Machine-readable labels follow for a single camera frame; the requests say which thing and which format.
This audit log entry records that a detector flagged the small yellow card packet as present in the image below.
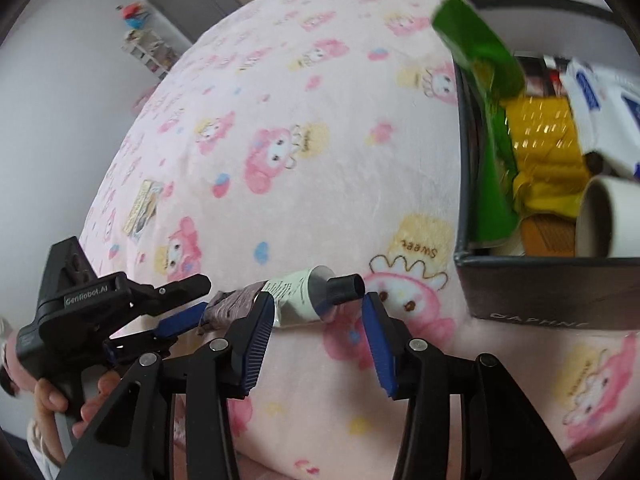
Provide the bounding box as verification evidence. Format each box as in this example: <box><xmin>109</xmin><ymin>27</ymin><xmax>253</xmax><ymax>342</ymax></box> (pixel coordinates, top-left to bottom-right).
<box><xmin>122</xmin><ymin>180</ymin><xmax>164</xmax><ymax>242</ymax></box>

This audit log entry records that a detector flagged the hand cream tube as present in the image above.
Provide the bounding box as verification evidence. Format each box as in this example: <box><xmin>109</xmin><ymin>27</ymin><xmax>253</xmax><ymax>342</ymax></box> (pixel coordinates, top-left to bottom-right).
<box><xmin>198</xmin><ymin>266</ymin><xmax>366</xmax><ymax>333</ymax></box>

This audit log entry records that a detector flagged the white paper roll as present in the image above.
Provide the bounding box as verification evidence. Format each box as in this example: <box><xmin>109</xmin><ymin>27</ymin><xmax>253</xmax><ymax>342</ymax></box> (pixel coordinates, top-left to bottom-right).
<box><xmin>575</xmin><ymin>177</ymin><xmax>640</xmax><ymax>258</ymax></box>

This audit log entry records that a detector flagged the white blue wet wipes pack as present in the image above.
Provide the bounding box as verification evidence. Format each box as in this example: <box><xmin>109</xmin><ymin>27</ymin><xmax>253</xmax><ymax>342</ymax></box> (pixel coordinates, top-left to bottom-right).
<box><xmin>560</xmin><ymin>58</ymin><xmax>640</xmax><ymax>180</ymax></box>

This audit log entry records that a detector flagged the person left hand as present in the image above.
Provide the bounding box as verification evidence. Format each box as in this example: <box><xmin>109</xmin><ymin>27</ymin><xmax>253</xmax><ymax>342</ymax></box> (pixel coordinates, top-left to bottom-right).
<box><xmin>35</xmin><ymin>370</ymin><xmax>120</xmax><ymax>448</ymax></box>

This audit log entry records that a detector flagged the dark grey cardboard box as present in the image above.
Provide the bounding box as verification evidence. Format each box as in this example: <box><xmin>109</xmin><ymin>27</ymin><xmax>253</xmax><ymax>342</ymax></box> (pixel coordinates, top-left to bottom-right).
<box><xmin>454</xmin><ymin>0</ymin><xmax>639</xmax><ymax>330</ymax></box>

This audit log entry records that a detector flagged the pink cartoon print blanket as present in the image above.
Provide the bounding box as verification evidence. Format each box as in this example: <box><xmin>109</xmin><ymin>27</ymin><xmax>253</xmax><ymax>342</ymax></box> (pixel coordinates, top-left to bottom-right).
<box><xmin>80</xmin><ymin>0</ymin><xmax>639</xmax><ymax>479</ymax></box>

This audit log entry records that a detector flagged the white small shelf rack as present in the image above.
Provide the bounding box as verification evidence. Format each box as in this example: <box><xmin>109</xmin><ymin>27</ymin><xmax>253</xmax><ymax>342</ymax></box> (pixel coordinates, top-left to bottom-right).
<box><xmin>122</xmin><ymin>29</ymin><xmax>180</xmax><ymax>80</ymax></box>

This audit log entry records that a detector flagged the green yellow snack bag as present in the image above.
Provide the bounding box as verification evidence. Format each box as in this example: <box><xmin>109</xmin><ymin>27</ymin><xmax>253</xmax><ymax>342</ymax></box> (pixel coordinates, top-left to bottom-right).
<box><xmin>434</xmin><ymin>0</ymin><xmax>590</xmax><ymax>248</ymax></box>

